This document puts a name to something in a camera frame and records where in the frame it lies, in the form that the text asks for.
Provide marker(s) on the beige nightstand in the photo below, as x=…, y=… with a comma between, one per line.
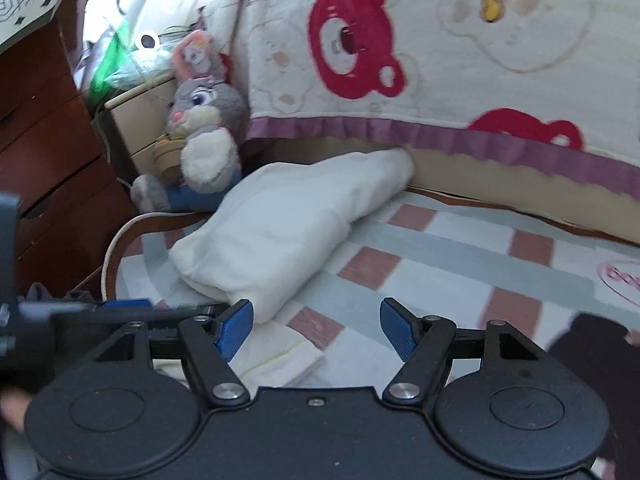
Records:
x=135, y=125

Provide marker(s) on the green plastic bag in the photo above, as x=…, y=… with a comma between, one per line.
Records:
x=107, y=70

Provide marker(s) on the bear print blanket purple frill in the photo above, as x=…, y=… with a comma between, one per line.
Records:
x=450, y=60

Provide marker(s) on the checked bed sheet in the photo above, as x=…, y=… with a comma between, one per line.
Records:
x=450, y=280

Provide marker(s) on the person's left hand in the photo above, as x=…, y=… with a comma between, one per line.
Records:
x=11, y=410

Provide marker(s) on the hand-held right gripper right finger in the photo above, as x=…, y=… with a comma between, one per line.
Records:
x=395, y=331

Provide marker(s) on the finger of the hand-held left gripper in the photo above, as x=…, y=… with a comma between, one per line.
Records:
x=125, y=305

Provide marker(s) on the white garment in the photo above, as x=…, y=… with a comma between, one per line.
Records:
x=280, y=225

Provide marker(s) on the beige bed headboard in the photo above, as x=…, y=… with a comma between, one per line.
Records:
x=500, y=185

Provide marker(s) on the grey plush rabbit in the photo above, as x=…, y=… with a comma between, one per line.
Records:
x=200, y=110

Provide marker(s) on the red-brown wooden dresser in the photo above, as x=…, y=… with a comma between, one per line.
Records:
x=45, y=150

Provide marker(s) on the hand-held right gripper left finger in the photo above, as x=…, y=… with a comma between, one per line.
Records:
x=235, y=331

